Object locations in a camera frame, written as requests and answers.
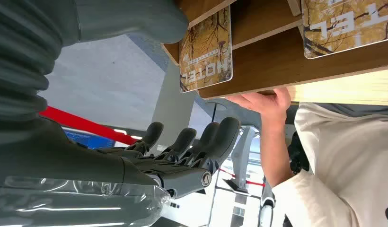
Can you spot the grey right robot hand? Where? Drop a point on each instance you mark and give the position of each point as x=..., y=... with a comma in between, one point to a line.
x=56, y=156

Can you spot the hotel key card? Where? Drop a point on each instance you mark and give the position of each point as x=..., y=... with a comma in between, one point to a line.
x=347, y=28
x=206, y=53

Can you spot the wooden card holder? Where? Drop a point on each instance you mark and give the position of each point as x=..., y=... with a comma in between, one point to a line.
x=269, y=62

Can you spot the black object behind person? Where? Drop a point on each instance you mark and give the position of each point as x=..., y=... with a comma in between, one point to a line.
x=299, y=153

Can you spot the person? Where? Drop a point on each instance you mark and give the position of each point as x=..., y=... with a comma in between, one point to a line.
x=347, y=166

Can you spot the blue sign board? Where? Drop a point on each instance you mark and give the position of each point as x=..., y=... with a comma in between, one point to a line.
x=87, y=139

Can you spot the red barrier band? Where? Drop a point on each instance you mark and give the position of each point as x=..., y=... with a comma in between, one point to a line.
x=87, y=126

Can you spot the ribbed grey right arm sleeve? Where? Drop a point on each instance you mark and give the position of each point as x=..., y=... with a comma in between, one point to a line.
x=21, y=62

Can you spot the grey pillar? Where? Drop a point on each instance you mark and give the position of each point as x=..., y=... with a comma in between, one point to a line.
x=173, y=109

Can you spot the grey metal stand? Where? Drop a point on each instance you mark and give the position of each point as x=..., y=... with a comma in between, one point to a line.
x=242, y=156

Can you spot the red barrier tape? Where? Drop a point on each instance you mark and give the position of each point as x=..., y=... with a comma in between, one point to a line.
x=255, y=183

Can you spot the white and black machine part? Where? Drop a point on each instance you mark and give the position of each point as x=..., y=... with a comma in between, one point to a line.
x=266, y=210

